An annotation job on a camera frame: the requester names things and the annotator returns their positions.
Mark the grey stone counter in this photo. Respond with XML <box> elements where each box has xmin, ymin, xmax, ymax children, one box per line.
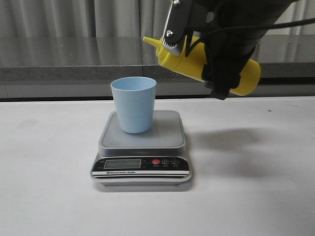
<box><xmin>0</xmin><ymin>35</ymin><xmax>315</xmax><ymax>100</ymax></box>

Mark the yellow squeeze bottle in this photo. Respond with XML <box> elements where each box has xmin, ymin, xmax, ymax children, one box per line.
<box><xmin>143</xmin><ymin>37</ymin><xmax>261</xmax><ymax>100</ymax></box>

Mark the silver electronic kitchen scale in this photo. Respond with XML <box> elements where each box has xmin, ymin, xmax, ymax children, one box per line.
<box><xmin>90</xmin><ymin>110</ymin><xmax>192</xmax><ymax>185</ymax></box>

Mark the light blue plastic cup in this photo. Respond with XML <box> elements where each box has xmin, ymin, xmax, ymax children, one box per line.
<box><xmin>111</xmin><ymin>77</ymin><xmax>157</xmax><ymax>134</ymax></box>

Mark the grey pleated curtain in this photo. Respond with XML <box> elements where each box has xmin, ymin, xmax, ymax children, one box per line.
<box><xmin>0</xmin><ymin>0</ymin><xmax>315</xmax><ymax>38</ymax></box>

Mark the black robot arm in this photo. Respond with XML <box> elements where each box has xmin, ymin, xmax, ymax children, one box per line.
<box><xmin>185</xmin><ymin>0</ymin><xmax>292</xmax><ymax>100</ymax></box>

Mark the black cable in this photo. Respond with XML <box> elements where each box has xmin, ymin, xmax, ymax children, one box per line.
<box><xmin>184</xmin><ymin>17</ymin><xmax>315</xmax><ymax>59</ymax></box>

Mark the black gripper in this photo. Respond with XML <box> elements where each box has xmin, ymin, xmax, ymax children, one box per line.
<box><xmin>189</xmin><ymin>4</ymin><xmax>261</xmax><ymax>100</ymax></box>

